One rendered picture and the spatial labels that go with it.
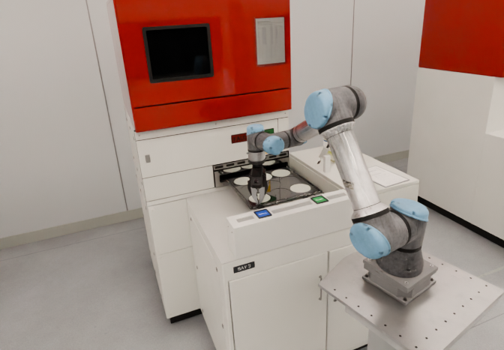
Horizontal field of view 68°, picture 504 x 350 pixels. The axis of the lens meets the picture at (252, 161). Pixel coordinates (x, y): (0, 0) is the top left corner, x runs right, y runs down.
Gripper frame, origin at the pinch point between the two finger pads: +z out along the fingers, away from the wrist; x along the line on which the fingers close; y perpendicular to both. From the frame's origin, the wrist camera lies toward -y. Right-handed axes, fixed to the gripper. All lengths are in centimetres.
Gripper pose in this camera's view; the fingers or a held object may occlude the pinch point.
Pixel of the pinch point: (258, 201)
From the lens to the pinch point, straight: 170.0
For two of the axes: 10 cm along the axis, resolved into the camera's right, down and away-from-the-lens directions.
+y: 0.9, -3.6, 9.3
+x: -9.9, 0.2, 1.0
